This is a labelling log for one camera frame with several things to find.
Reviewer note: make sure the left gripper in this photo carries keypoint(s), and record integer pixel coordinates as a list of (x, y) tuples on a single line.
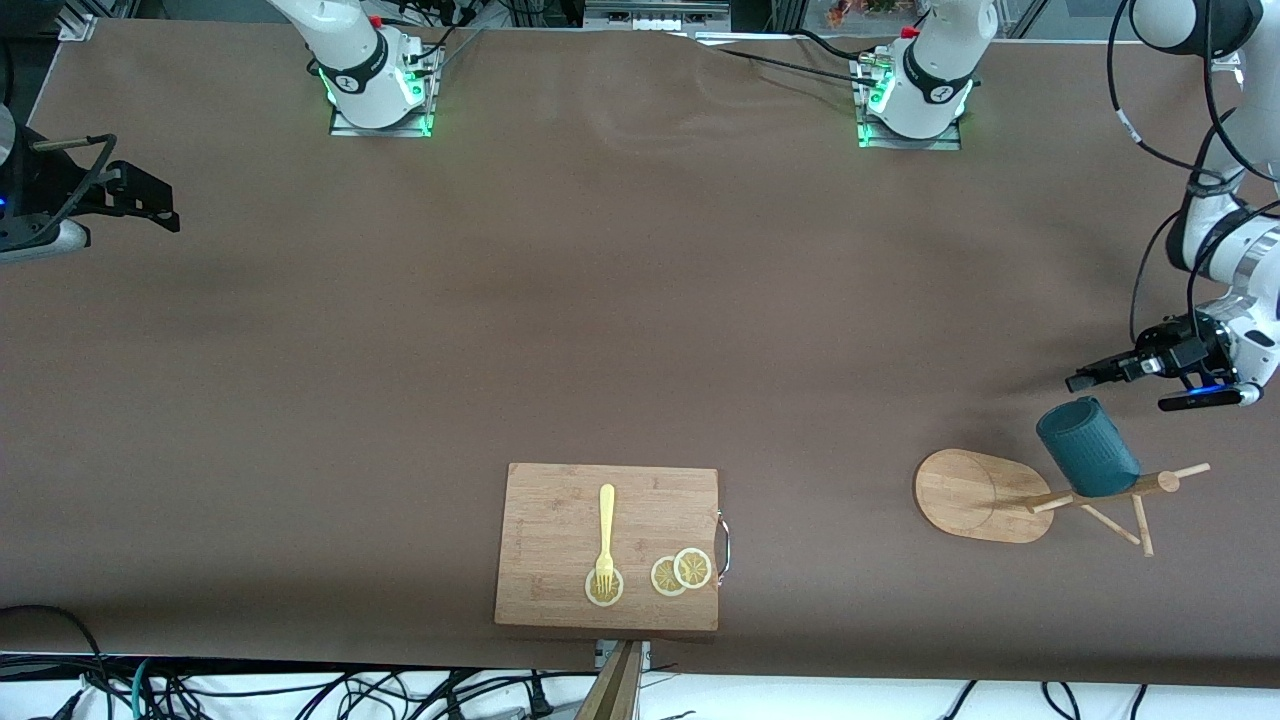
[(1186, 352)]

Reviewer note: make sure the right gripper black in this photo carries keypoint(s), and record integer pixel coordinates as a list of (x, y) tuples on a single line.
[(42, 188)]

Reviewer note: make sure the teal cup with yellow inside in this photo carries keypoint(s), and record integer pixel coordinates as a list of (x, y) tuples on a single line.
[(1090, 450)]

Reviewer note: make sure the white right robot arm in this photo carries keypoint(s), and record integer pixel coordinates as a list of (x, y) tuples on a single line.
[(360, 70)]

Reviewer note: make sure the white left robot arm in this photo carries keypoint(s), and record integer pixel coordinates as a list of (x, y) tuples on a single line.
[(930, 90)]

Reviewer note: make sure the wooden mug rack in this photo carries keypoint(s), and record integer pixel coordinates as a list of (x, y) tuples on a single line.
[(970, 495)]

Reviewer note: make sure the lemon slice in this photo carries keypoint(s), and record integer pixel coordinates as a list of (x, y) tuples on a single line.
[(693, 568), (662, 580), (592, 595)]

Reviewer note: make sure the brown table cover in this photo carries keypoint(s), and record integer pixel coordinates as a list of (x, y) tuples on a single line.
[(640, 300)]

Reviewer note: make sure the yellow plastic fork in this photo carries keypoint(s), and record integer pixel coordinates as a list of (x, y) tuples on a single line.
[(606, 520)]

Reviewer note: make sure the bamboo cutting board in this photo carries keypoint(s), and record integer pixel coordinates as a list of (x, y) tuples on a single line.
[(560, 530)]

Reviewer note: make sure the grey power strip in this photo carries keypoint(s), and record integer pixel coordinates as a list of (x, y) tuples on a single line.
[(655, 15)]

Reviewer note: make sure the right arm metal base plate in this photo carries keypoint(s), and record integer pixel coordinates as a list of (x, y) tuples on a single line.
[(380, 131)]

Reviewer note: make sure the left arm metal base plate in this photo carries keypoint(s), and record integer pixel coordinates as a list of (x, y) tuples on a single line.
[(910, 144)]

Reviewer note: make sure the metal bracket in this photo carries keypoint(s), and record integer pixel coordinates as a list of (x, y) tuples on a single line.
[(602, 652)]

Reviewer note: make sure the wooden post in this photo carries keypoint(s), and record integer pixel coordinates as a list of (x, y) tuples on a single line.
[(612, 695)]

